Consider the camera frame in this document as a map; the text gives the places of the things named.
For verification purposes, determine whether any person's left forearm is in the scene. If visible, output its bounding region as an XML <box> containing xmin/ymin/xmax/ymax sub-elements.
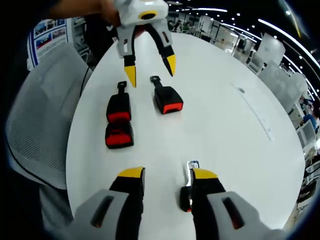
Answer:
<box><xmin>47</xmin><ymin>0</ymin><xmax>104</xmax><ymax>21</ymax></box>

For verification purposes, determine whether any metal seat belt tongue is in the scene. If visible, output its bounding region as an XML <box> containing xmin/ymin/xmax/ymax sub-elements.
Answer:
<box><xmin>179</xmin><ymin>159</ymin><xmax>201</xmax><ymax>213</ymax></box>

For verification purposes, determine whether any grey mesh office chair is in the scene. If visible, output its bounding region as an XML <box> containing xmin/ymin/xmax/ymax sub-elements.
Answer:
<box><xmin>4</xmin><ymin>42</ymin><xmax>89</xmax><ymax>189</ymax></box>
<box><xmin>256</xmin><ymin>62</ymin><xmax>309</xmax><ymax>107</ymax></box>

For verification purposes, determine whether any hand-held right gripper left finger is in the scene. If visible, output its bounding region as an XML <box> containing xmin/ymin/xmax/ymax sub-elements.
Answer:
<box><xmin>64</xmin><ymin>166</ymin><xmax>147</xmax><ymax>240</ymax></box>

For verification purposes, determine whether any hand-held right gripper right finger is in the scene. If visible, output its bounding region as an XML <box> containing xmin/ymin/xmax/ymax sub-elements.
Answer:
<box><xmin>190</xmin><ymin>167</ymin><xmax>285</xmax><ymax>240</ymax></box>

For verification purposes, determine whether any person's body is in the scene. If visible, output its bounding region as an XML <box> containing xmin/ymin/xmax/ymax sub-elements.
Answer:
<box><xmin>83</xmin><ymin>14</ymin><xmax>119</xmax><ymax>69</ymax></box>

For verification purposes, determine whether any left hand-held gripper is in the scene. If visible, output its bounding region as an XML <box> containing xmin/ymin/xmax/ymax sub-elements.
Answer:
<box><xmin>115</xmin><ymin>0</ymin><xmax>177</xmax><ymax>89</ymax></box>

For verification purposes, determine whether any poster with photo prints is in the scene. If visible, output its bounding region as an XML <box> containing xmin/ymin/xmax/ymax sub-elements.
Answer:
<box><xmin>26</xmin><ymin>17</ymin><xmax>69</xmax><ymax>71</ymax></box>

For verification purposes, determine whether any black seat belt buckle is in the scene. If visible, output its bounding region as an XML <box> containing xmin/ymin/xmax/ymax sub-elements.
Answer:
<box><xmin>104</xmin><ymin>121</ymin><xmax>135</xmax><ymax>150</ymax></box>
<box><xmin>105</xmin><ymin>81</ymin><xmax>132</xmax><ymax>124</ymax></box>
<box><xmin>149</xmin><ymin>75</ymin><xmax>184</xmax><ymax>115</ymax></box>

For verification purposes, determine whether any black cable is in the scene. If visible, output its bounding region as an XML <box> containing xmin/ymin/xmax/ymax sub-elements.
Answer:
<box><xmin>79</xmin><ymin>65</ymin><xmax>91</xmax><ymax>97</ymax></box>

